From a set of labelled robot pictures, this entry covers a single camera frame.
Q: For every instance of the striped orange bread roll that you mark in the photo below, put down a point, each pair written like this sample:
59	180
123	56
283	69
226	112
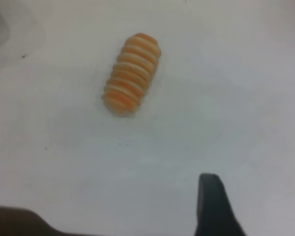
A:
131	76

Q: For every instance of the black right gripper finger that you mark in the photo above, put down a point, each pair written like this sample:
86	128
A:
214	209

